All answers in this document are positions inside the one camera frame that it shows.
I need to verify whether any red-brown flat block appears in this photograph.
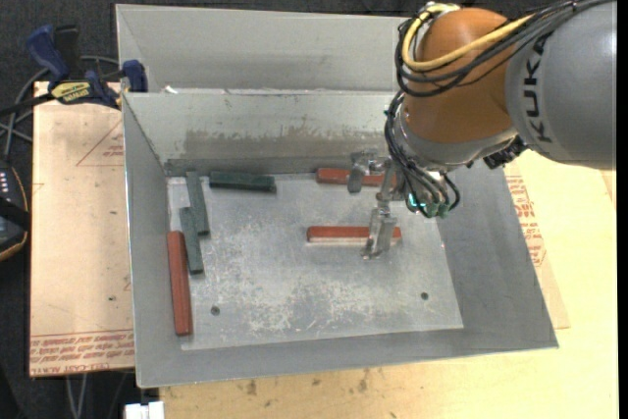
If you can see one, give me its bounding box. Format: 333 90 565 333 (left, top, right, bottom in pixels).
166 231 194 338
306 225 403 246
315 167 396 187

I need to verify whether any grey metal bin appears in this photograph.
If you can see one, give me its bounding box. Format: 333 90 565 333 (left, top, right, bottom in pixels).
115 3 560 390

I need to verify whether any brown cardboard board red print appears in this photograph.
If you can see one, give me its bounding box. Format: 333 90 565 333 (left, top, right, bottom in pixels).
28 80 571 379

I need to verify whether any dark green flat block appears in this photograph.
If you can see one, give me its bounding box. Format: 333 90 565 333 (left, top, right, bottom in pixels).
184 170 212 236
208 170 278 194
178 206 205 276

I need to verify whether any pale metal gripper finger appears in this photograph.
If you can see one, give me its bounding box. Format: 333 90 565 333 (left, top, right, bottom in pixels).
361 209 385 261
377 217 399 257

